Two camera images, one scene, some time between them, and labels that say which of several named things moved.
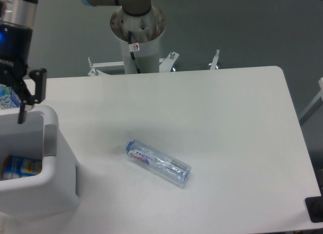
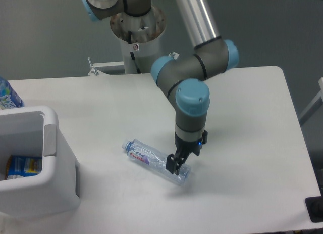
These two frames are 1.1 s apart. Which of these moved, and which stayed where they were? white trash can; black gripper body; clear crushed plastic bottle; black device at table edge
Moved: black gripper body
Stayed: clear crushed plastic bottle; black device at table edge; white trash can
